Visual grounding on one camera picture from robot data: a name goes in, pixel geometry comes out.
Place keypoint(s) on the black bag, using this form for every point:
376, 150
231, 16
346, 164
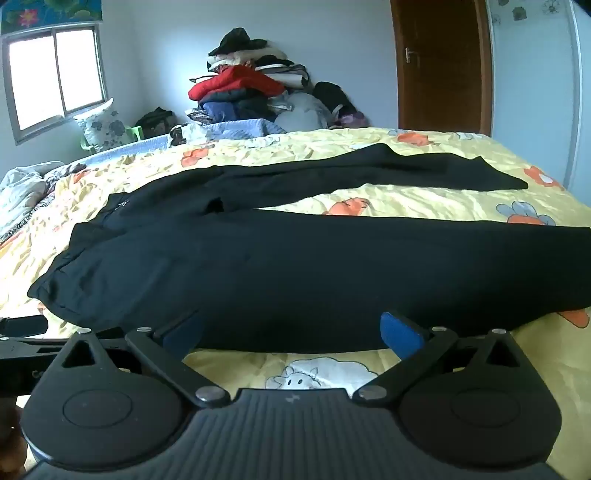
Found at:
157, 121

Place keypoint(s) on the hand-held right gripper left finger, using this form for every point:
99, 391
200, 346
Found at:
184, 333

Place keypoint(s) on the floral pillow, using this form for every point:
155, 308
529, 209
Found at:
104, 127

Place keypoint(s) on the yellow printed bedsheet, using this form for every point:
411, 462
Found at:
415, 203

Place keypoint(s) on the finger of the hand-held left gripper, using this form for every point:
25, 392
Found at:
23, 326

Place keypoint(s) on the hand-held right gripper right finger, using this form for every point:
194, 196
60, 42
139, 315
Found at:
398, 334

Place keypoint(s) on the sliding glass window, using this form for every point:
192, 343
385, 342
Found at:
32, 78

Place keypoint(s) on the floral curtain valance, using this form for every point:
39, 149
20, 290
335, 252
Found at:
46, 14

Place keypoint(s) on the grey quilt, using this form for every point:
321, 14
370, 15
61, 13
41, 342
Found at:
23, 184

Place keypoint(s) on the green plastic chair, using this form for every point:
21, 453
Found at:
136, 134

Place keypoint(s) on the pile of clothes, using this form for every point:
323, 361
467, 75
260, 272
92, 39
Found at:
244, 87

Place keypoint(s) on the black pants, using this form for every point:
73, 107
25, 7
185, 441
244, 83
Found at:
277, 277

